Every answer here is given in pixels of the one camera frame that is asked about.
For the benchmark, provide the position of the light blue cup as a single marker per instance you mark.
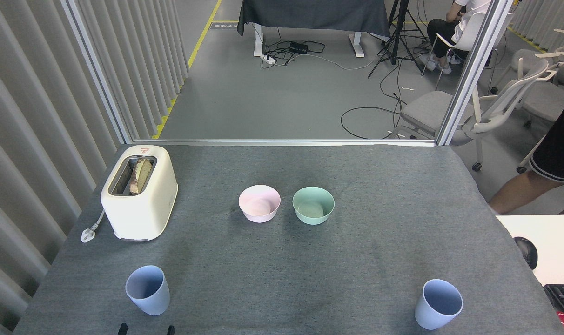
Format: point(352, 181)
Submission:
point(148, 293)
point(438, 307)

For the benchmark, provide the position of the grey office chair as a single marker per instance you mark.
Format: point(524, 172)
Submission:
point(426, 109)
point(547, 90)

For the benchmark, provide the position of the white toaster power plug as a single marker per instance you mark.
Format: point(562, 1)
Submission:
point(87, 234)

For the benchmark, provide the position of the cream white toaster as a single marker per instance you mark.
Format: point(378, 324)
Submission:
point(140, 204)

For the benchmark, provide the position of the pink bowl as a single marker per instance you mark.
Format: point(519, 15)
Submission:
point(258, 204)

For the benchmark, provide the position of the toasted bread slice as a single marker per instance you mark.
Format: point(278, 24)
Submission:
point(141, 174)

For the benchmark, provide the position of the green bowl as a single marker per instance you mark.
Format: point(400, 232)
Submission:
point(312, 207)

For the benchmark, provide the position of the white power strip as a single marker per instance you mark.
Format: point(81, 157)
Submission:
point(269, 58)

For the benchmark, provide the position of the white table leg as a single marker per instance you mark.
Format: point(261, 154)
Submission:
point(356, 46)
point(258, 42)

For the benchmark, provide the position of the floor outlet cover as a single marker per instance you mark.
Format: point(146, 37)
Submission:
point(223, 25)

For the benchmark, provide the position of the black power adapter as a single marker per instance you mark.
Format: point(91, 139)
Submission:
point(298, 47)

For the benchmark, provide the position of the dark table cloth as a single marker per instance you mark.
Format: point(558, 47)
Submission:
point(310, 14)

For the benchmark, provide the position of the black computer mouse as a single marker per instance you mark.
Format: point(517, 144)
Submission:
point(527, 251)

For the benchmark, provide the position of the black tripod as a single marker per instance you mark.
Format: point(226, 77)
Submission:
point(396, 32)

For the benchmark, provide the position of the white desk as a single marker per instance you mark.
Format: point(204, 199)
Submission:
point(552, 237)

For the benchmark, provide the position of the seated person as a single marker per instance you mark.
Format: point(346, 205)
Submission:
point(442, 30)

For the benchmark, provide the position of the white plastic chair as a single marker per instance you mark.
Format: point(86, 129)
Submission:
point(473, 28)

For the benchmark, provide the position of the standing person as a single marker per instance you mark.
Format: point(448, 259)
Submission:
point(559, 144)

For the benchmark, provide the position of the silver frame rail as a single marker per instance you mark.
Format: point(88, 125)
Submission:
point(282, 142)

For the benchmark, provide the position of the silver frame post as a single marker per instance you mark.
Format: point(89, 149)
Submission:
point(98, 74)
point(473, 70)

